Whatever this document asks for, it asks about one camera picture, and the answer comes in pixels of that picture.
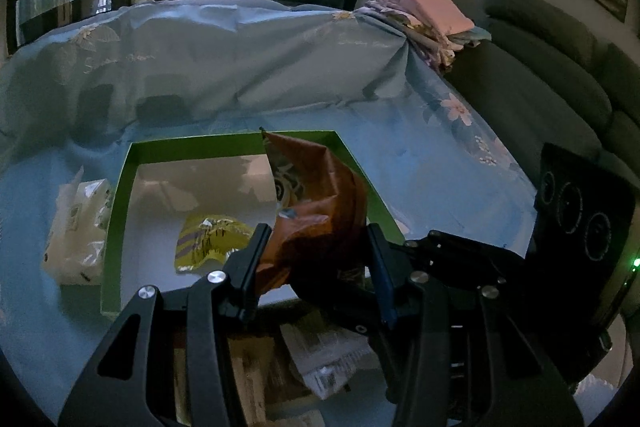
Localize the white printed snack packet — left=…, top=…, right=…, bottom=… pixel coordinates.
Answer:
left=280, top=312, right=386, bottom=400

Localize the blue floral bedsheet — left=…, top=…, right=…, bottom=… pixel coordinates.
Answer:
left=0, top=0, right=551, bottom=427

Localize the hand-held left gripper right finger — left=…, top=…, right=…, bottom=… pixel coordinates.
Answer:
left=365, top=223, right=586, bottom=427

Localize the orange snack bag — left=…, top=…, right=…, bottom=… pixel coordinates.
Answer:
left=255, top=127, right=368, bottom=298

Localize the white tissue pack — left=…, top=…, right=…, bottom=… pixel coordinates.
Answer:
left=40, top=167, right=113, bottom=285

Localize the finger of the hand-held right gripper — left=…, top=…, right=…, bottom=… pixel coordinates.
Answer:
left=292, top=257, right=388, bottom=343
left=400, top=229, right=531, bottom=303

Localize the grey sofa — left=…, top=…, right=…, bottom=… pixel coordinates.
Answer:
left=442, top=0, right=640, bottom=258

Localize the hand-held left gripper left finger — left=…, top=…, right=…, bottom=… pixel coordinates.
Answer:
left=57, top=222, right=273, bottom=427

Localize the green cardboard box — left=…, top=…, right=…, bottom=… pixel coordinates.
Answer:
left=100, top=129, right=407, bottom=319

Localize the stack of folded cloths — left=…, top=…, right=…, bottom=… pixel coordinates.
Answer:
left=355, top=0, right=493, bottom=72

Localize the yellow snack packet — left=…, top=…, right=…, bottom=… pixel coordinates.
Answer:
left=172, top=213, right=256, bottom=273

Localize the brown snack packet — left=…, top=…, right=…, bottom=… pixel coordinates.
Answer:
left=172, top=332, right=311, bottom=427

